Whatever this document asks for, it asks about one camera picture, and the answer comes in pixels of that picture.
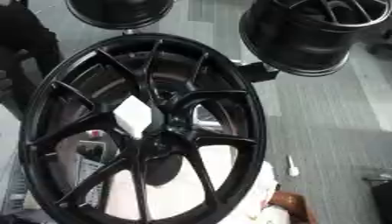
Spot brown wooden block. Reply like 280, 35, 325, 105
268, 190, 320, 224

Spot white wheel stand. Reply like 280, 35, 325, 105
102, 95, 294, 224

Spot black wheel with silver lip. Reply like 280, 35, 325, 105
237, 0, 392, 78

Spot large black spoked wheel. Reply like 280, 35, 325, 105
17, 32, 269, 224

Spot black wheel mount bracket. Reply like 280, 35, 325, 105
234, 59, 282, 84

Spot person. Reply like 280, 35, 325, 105
0, 0, 67, 116

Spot white pin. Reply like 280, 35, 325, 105
284, 154, 302, 178

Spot black wheel rim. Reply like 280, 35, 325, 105
64, 0, 177, 31

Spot black box with silver top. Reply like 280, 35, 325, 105
361, 173, 392, 224

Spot grey control box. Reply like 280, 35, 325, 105
73, 129, 123, 208

